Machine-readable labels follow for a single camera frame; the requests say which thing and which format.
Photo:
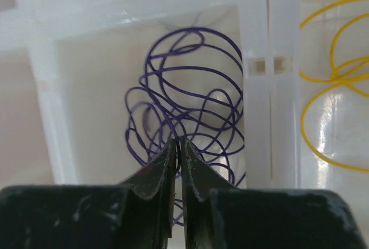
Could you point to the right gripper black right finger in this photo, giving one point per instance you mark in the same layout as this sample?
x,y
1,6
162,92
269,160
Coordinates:
x,y
219,215

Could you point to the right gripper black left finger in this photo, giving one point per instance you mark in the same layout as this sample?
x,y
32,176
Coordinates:
x,y
136,213

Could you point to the white compartment organizer tray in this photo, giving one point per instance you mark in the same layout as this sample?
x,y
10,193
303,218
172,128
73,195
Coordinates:
x,y
70,104

